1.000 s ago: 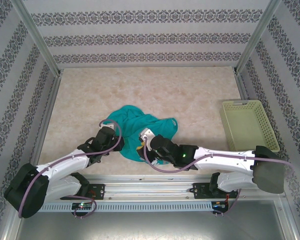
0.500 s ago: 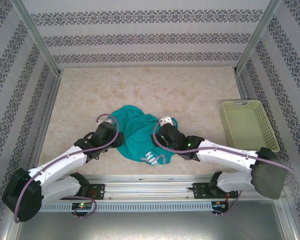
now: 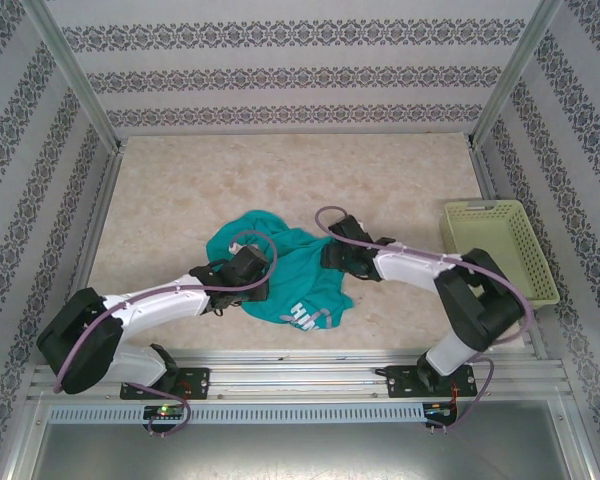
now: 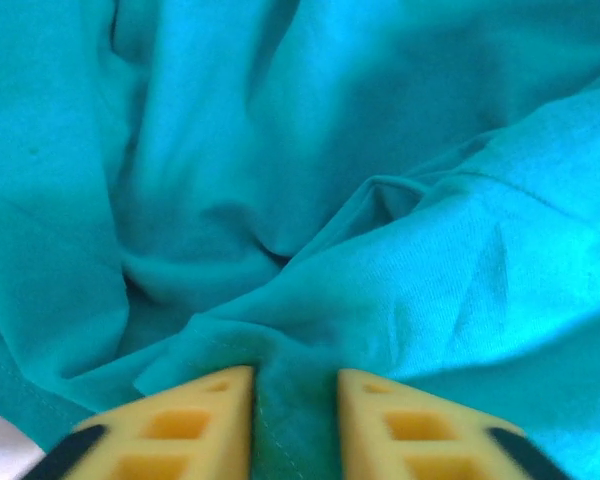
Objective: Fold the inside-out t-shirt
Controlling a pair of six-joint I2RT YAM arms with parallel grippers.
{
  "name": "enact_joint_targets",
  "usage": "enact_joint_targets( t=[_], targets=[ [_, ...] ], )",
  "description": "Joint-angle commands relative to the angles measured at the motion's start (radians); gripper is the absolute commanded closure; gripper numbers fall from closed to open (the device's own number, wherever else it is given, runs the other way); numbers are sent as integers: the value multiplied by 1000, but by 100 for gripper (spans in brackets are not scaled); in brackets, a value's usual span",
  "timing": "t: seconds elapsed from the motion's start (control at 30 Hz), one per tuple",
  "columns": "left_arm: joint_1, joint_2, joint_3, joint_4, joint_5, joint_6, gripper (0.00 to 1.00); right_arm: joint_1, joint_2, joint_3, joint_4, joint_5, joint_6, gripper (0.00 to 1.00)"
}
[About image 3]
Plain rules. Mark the teal t-shirt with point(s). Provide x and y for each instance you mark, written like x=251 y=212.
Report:
x=300 y=280

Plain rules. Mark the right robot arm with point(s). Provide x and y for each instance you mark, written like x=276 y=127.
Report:
x=410 y=267

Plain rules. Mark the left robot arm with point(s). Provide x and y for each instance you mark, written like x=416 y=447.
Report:
x=155 y=305

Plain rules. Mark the small controller board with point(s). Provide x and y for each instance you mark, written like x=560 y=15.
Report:
x=440 y=410
x=165 y=411

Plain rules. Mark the pale green plastic basket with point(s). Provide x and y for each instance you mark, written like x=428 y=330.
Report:
x=510 y=235

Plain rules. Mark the grey metal panel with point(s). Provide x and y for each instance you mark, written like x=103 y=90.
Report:
x=300 y=450

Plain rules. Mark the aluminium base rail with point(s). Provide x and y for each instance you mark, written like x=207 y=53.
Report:
x=300 y=380

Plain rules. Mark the aluminium frame post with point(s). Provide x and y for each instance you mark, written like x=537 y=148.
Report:
x=512 y=75
x=85 y=85

